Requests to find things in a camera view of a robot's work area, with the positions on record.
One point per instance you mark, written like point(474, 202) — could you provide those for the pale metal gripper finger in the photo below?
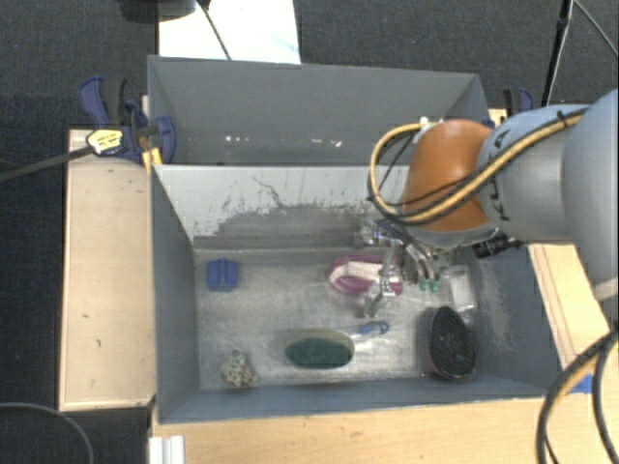
point(373, 302)
point(392, 289)

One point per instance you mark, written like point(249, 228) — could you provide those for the small blue and clear tool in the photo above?
point(373, 328)

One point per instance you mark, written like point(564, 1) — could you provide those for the black oval mesh brush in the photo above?
point(452, 343)

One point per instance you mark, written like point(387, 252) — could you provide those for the blue plastic block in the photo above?
point(221, 275)

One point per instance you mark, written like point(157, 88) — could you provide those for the grey metal bin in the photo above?
point(271, 114)

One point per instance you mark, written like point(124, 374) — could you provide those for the pale wood flat board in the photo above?
point(109, 278)

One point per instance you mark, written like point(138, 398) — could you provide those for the black cylinder on white bracket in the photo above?
point(493, 247)

